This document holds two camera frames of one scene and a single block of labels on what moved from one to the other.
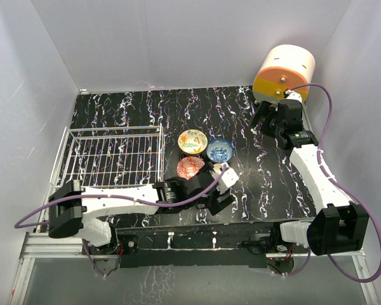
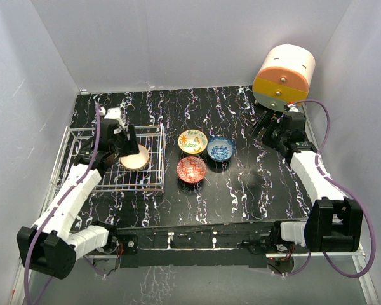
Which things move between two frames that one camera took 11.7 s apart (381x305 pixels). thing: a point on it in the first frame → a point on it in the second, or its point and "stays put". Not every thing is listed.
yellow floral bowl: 192,141 stays put
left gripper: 215,204 → 131,145
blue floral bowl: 220,150 stays put
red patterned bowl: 188,166 stays put
